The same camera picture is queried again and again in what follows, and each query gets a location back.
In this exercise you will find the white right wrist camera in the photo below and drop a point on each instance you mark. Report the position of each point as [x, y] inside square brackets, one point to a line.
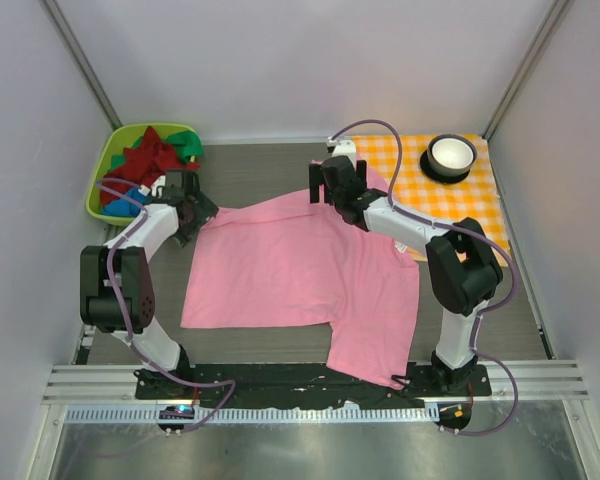
[343, 147]

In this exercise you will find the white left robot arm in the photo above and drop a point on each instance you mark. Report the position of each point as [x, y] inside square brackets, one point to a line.
[116, 290]

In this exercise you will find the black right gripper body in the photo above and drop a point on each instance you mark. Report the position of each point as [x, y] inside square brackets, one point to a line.
[327, 183]

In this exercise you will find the lime green plastic basket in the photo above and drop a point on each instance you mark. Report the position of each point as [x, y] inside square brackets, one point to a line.
[123, 137]

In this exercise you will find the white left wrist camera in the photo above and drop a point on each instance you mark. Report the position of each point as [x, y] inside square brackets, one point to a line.
[154, 191]

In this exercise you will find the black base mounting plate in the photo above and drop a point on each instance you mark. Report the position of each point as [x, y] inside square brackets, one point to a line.
[308, 386]

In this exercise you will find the blue t shirt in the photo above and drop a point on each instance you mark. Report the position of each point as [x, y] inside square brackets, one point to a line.
[127, 207]

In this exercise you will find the white slotted cable duct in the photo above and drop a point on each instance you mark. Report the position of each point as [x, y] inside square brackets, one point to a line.
[182, 414]

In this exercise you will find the orange checkered cloth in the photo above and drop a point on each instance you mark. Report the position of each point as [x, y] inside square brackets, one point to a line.
[476, 197]

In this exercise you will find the white bowl with dark rim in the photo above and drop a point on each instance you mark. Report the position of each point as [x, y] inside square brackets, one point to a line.
[448, 159]

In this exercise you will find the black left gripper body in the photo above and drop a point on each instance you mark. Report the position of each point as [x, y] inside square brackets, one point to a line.
[196, 218]

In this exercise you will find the pink t shirt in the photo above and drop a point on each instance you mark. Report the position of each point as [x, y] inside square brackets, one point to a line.
[286, 262]

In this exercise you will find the green t shirt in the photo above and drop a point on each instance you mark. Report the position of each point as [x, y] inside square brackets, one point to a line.
[186, 144]

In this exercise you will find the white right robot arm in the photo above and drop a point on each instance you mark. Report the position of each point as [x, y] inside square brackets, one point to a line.
[463, 270]

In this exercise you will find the dark red t shirt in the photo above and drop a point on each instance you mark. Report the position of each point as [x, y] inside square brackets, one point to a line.
[144, 164]

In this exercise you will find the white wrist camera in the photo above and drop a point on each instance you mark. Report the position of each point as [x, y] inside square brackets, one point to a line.
[343, 147]
[154, 191]

